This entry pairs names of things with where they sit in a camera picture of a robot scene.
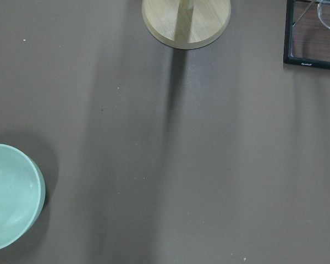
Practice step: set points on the green bowl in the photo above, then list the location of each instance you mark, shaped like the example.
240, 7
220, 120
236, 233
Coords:
22, 194

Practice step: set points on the wooden mug tree stand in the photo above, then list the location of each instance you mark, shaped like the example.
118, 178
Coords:
186, 25

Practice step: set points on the black tray with glass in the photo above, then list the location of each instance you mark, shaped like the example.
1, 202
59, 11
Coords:
307, 34

